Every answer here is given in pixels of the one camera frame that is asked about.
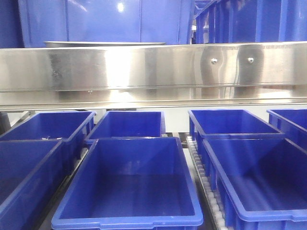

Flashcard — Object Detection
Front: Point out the blue bin lower centre back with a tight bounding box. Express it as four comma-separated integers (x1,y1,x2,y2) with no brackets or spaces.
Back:
84,111,165,145

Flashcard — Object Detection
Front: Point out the blue bin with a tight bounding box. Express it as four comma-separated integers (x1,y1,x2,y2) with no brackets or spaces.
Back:
194,0,307,44
84,111,165,145
0,0,24,48
0,111,95,175
203,138,307,230
0,140,65,230
188,109,285,155
18,0,195,47
51,137,203,230
267,109,307,150

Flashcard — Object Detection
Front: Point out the blue bin lower right back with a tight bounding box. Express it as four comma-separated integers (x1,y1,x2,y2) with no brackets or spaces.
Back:
188,109,285,155

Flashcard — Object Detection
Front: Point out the stainless steel shelf rail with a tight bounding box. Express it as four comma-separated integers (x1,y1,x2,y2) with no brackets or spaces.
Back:
0,42,307,111

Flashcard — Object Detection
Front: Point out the blue bin upper left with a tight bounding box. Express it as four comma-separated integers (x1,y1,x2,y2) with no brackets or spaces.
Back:
0,0,24,48

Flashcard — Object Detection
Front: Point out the blue bin lower right front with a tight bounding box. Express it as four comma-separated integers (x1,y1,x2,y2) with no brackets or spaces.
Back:
203,138,307,230

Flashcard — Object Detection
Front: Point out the blue bin upper right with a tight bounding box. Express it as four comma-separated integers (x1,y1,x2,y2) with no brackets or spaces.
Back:
194,0,307,44

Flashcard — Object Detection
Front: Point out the blue bin lower left back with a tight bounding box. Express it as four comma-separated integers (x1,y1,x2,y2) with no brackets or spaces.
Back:
0,111,95,175

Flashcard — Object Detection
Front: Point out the blue bin upper centre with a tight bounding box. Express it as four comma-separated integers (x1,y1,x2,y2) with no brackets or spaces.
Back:
18,0,195,47

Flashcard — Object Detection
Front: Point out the white roller track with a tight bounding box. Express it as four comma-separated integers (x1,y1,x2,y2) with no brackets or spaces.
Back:
186,136,228,230

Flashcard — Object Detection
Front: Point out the blue bin lower left front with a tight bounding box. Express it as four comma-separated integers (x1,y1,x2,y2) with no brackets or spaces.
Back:
0,140,65,230

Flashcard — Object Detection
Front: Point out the silver metal tray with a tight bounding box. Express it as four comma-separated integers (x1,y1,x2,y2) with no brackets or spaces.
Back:
45,41,165,48

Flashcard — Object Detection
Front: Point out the blue bin far right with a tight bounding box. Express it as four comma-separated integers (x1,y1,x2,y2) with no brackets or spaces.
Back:
267,109,307,150

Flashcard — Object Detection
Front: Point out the blue bin lower centre front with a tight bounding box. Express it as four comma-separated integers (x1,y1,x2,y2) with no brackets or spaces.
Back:
51,137,203,230

